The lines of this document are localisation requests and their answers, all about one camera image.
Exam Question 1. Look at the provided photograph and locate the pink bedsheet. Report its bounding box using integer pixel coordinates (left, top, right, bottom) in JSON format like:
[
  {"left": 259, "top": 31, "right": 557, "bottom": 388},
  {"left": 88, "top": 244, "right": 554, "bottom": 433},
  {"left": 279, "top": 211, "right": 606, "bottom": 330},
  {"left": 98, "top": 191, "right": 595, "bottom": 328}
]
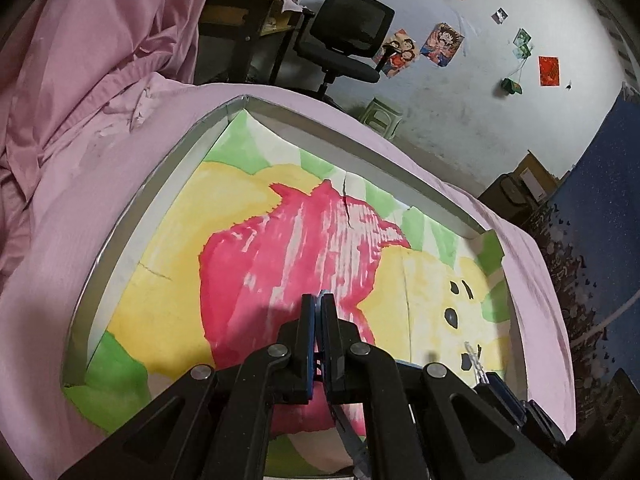
[{"left": 0, "top": 82, "right": 576, "bottom": 480}]

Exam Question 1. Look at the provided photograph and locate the wooden desk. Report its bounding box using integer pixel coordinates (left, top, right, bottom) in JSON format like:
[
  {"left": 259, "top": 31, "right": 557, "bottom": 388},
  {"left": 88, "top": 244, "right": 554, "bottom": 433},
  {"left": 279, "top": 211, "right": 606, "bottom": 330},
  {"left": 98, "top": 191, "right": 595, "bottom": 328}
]
[{"left": 192, "top": 0, "right": 307, "bottom": 86}]

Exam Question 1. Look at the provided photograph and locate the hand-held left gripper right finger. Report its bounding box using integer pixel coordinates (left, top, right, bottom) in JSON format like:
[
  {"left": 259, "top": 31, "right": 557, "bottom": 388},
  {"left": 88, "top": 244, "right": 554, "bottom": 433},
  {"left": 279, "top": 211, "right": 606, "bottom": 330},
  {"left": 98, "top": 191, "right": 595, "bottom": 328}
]
[{"left": 320, "top": 292, "right": 576, "bottom": 480}]

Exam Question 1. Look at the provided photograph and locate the shallow cardboard tray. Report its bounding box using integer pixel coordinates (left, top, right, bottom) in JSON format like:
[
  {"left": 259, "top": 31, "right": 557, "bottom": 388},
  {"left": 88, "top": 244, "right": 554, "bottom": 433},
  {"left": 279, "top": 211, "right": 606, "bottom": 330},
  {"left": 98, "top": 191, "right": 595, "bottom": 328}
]
[{"left": 60, "top": 92, "right": 531, "bottom": 480}]

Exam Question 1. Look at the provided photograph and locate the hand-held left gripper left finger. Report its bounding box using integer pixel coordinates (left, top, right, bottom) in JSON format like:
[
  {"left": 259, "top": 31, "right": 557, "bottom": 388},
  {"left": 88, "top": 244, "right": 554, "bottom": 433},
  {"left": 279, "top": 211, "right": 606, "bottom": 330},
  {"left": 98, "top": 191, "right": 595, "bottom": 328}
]
[{"left": 57, "top": 294, "right": 321, "bottom": 480}]

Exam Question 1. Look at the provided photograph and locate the cardboard box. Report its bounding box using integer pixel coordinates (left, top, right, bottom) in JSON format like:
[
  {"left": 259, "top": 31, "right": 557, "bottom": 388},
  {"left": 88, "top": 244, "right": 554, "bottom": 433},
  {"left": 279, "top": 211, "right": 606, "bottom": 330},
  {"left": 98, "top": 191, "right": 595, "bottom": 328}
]
[{"left": 477, "top": 150, "right": 560, "bottom": 226}]

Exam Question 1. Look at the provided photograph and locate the blue starry curtain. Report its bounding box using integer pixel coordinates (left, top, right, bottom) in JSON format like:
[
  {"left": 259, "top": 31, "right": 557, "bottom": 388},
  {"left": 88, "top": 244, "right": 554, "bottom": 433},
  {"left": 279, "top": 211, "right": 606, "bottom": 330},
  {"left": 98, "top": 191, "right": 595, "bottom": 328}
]
[{"left": 530, "top": 82, "right": 640, "bottom": 411}]

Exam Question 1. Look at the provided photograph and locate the green plastic stool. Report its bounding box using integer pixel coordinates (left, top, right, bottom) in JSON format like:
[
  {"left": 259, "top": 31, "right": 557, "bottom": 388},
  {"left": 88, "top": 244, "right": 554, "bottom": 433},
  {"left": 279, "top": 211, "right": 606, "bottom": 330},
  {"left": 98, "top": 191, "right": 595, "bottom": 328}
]
[{"left": 359, "top": 97, "right": 403, "bottom": 140}]

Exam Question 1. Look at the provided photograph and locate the cartoon group wall poster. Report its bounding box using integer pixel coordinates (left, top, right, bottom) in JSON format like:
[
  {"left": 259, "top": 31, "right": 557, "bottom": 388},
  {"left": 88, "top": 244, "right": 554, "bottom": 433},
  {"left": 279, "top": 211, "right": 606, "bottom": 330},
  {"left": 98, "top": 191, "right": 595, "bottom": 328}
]
[{"left": 382, "top": 28, "right": 420, "bottom": 78}]

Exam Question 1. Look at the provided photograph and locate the red wall paper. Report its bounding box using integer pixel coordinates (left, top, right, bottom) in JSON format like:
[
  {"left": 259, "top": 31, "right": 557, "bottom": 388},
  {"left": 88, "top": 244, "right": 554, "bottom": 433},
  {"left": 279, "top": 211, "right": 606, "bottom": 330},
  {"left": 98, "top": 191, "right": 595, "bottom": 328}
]
[{"left": 538, "top": 56, "right": 561, "bottom": 87}]

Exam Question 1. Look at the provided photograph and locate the cartoon boy wall poster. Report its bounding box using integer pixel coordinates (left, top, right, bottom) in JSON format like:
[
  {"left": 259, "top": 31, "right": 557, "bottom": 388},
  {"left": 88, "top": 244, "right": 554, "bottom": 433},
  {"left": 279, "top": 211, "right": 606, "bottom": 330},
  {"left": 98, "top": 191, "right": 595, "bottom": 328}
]
[{"left": 420, "top": 22, "right": 465, "bottom": 67}]

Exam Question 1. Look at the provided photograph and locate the black office chair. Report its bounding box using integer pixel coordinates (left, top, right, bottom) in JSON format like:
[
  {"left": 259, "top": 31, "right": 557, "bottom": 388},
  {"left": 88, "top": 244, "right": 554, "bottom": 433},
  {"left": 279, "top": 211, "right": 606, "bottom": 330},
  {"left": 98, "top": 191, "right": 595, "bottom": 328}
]
[{"left": 270, "top": 0, "right": 396, "bottom": 103}]

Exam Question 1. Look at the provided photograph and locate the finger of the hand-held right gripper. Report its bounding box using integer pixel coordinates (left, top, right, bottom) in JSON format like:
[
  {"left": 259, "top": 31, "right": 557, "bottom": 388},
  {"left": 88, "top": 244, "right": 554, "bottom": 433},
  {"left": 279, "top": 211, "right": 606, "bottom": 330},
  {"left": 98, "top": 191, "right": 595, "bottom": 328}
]
[{"left": 472, "top": 372, "right": 527, "bottom": 425}]

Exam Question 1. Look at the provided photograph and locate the clear bead chain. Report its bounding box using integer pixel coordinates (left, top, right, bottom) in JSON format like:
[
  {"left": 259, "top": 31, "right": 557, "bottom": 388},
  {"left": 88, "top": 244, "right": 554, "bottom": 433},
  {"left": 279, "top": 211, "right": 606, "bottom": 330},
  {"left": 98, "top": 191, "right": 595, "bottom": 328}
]
[{"left": 462, "top": 341, "right": 488, "bottom": 387}]

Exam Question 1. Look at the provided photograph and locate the pink curtain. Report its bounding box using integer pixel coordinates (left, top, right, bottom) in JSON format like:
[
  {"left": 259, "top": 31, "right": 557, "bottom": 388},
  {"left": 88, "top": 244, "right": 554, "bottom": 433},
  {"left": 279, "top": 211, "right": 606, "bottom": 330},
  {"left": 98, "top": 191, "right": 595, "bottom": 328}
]
[{"left": 0, "top": 0, "right": 223, "bottom": 281}]

